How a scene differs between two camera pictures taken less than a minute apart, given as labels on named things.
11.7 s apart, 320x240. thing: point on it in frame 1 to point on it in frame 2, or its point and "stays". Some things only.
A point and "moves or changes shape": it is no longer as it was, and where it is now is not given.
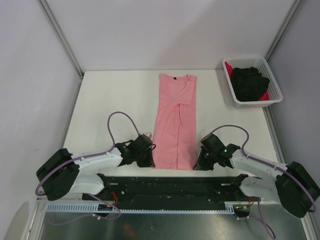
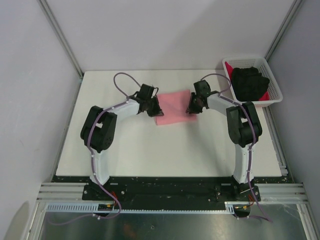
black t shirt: [249, 84] stays
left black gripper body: [144, 159] to [152, 108]
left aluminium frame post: [61, 37] stays
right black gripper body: [206, 160] to [194, 104]
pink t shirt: [175, 145] moves or changes shape
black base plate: [170, 189] stays
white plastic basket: [250, 83] stays
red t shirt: [230, 70] stays
